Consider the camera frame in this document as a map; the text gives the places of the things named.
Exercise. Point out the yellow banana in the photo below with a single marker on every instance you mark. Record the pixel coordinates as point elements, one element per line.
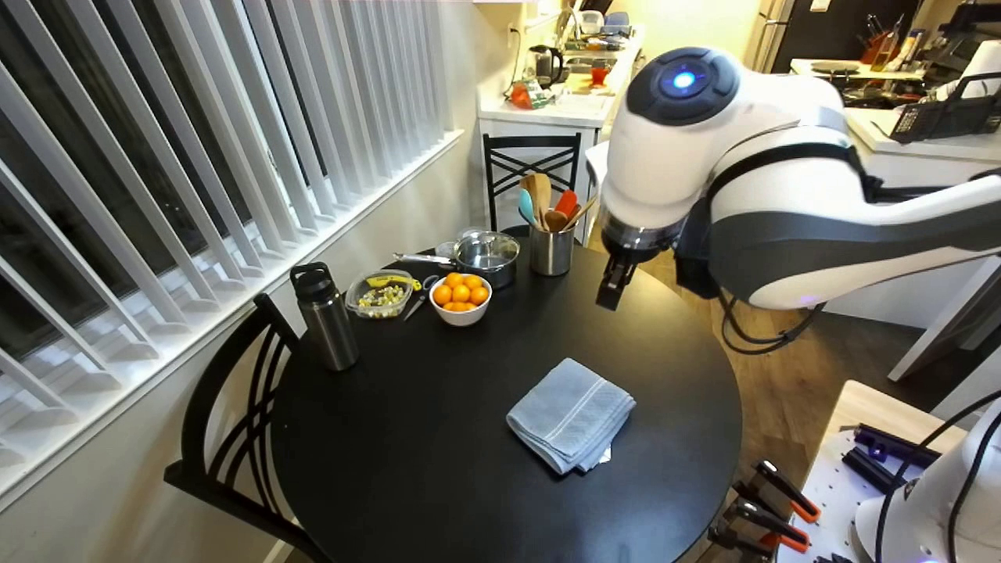
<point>396,281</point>

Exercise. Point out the steel water bottle black cap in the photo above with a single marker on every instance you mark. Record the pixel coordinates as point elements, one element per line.
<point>328,323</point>

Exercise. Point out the steel utensil cup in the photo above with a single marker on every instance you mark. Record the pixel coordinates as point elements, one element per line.
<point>547,255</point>

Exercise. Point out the glass pot lid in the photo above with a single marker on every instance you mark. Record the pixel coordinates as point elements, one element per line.
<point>484,249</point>

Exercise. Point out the blue spatula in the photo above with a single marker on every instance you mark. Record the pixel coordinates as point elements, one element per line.
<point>526,209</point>

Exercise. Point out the white bowl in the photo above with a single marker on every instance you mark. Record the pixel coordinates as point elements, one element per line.
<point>460,314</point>

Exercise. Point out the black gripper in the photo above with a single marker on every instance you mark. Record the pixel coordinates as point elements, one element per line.
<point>646,238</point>

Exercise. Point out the dark electric kettle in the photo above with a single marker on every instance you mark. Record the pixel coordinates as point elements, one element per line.
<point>545,66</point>

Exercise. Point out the stainless steel refrigerator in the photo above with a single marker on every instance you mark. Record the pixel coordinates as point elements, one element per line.
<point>768,34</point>

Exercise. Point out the white vertical blinds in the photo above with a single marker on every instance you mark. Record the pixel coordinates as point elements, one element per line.
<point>188,168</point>

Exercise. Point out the black cross-back chair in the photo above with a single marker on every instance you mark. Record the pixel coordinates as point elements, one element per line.
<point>533,174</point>

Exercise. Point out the wooden spoon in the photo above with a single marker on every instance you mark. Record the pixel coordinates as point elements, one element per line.
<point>538,193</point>

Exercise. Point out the black clamp orange tip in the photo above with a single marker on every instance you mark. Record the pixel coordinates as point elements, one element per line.
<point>786,488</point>
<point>771,523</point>

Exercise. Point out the orange fruit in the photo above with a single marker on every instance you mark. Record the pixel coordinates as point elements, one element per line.
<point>442,296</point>
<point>460,296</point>
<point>474,284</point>
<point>454,281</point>

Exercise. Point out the black curved-back chair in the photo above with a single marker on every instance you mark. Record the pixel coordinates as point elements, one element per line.
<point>224,418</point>

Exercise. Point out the red spatula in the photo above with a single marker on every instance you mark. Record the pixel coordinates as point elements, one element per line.
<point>567,204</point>

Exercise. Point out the dark blue block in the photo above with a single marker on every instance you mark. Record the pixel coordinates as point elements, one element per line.
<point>873,471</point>
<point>891,445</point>

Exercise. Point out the white perforated board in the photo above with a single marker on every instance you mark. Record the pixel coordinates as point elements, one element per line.
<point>833,488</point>

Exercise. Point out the knife block with knives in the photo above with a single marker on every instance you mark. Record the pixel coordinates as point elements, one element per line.
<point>886,46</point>

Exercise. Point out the red cup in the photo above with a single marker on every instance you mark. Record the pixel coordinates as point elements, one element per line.
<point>597,78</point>

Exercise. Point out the white counter cabinet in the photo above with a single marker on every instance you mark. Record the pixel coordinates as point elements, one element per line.
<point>552,114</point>

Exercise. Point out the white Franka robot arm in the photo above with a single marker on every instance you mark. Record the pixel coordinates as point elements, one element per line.
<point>728,159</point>

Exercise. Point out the steel bowl with food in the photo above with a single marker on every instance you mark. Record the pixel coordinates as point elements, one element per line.
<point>380,302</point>

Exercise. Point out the blue towel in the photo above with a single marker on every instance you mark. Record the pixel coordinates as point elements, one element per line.
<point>567,414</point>

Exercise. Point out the white stove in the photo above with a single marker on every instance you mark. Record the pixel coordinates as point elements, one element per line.
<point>863,78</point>

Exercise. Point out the steel pot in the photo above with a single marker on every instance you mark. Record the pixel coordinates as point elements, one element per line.
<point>499,274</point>

